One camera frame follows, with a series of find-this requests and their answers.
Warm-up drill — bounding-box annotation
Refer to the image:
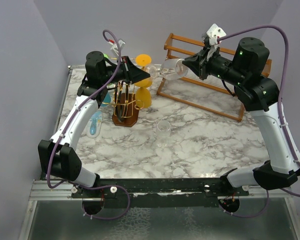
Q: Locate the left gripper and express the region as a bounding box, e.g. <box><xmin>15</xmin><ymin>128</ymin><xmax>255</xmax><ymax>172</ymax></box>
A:
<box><xmin>101</xmin><ymin>55</ymin><xmax>151</xmax><ymax>85</ymax></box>

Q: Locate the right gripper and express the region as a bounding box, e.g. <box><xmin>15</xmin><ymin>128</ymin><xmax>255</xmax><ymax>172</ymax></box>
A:
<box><xmin>182</xmin><ymin>44</ymin><xmax>247</xmax><ymax>87</ymax></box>

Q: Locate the orange wine glass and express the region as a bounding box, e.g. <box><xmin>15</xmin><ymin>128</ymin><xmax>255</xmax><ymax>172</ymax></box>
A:
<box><xmin>135</xmin><ymin>54</ymin><xmax>152</xmax><ymax>88</ymax></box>
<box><xmin>135</xmin><ymin>87</ymin><xmax>152</xmax><ymax>109</ymax></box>

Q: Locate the clear wine glass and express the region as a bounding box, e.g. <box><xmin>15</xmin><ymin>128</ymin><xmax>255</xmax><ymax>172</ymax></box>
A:
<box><xmin>155</xmin><ymin>120</ymin><xmax>171</xmax><ymax>148</ymax></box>
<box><xmin>143</xmin><ymin>58</ymin><xmax>189</xmax><ymax>80</ymax></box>

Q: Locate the orange wine glass front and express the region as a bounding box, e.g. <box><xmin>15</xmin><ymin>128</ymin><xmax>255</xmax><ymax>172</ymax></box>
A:
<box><xmin>135</xmin><ymin>87</ymin><xmax>152</xmax><ymax>109</ymax></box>

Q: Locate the blue plastic wine glass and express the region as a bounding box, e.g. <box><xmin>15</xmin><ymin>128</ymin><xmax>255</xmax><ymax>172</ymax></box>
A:
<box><xmin>100</xmin><ymin>93</ymin><xmax>112</xmax><ymax>107</ymax></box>

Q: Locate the clear wine glass front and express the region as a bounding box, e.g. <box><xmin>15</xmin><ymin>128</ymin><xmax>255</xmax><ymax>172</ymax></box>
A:
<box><xmin>155</xmin><ymin>120</ymin><xmax>171</xmax><ymax>148</ymax></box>

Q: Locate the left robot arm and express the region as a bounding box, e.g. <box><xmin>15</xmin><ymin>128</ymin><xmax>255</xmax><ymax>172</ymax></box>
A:
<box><xmin>38</xmin><ymin>51</ymin><xmax>150</xmax><ymax>198</ymax></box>

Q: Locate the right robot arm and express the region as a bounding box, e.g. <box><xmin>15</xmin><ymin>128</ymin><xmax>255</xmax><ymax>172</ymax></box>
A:
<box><xmin>182</xmin><ymin>37</ymin><xmax>300</xmax><ymax>196</ymax></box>

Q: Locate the wooden shelf rack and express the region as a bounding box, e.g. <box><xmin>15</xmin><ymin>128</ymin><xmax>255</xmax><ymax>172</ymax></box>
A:
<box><xmin>164</xmin><ymin>33</ymin><xmax>272</xmax><ymax>122</ymax></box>

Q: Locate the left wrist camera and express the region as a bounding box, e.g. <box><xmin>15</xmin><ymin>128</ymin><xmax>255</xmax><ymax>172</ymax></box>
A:
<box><xmin>108</xmin><ymin>38</ymin><xmax>126</xmax><ymax>57</ymax></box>

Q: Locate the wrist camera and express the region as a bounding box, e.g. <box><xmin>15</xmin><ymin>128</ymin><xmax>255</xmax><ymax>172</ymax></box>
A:
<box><xmin>201</xmin><ymin>23</ymin><xmax>227</xmax><ymax>60</ymax></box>
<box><xmin>108</xmin><ymin>38</ymin><xmax>126</xmax><ymax>57</ymax></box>

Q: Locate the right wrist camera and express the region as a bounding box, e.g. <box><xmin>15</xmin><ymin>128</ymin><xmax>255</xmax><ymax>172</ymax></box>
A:
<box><xmin>201</xmin><ymin>23</ymin><xmax>227</xmax><ymax>60</ymax></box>

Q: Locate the gold wire wine glass rack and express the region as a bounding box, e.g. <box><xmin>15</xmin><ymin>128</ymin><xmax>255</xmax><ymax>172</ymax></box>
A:
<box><xmin>99</xmin><ymin>56</ymin><xmax>146</xmax><ymax>128</ymax></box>

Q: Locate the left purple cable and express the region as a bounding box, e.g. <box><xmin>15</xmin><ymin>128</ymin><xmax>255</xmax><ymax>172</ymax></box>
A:
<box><xmin>46</xmin><ymin>29</ymin><xmax>131</xmax><ymax>221</ymax></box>

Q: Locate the purple cable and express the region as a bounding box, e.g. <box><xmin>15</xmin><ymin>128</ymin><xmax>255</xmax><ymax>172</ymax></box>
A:
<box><xmin>46</xmin><ymin>29</ymin><xmax>131</xmax><ymax>221</ymax></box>
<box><xmin>216</xmin><ymin>24</ymin><xmax>300</xmax><ymax>219</ymax></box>

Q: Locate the black mounting rail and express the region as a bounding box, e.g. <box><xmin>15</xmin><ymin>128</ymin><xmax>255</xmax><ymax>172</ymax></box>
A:
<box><xmin>71</xmin><ymin>177</ymin><xmax>250</xmax><ymax>210</ymax></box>

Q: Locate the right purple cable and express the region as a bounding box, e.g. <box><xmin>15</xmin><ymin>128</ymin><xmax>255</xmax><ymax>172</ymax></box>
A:
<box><xmin>216</xmin><ymin>24</ymin><xmax>300</xmax><ymax>219</ymax></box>

